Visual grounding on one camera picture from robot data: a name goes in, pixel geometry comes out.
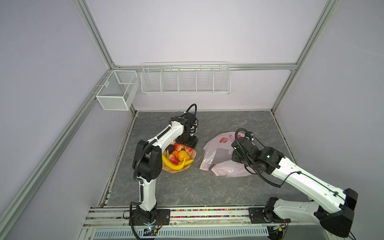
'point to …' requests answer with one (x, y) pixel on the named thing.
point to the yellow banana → (174, 166)
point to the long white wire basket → (186, 77)
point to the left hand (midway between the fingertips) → (190, 146)
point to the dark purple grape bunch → (170, 148)
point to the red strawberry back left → (178, 147)
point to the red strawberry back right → (188, 149)
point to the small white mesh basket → (119, 90)
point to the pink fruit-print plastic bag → (216, 156)
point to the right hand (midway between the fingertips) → (235, 153)
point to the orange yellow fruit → (182, 154)
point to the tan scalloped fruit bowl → (192, 154)
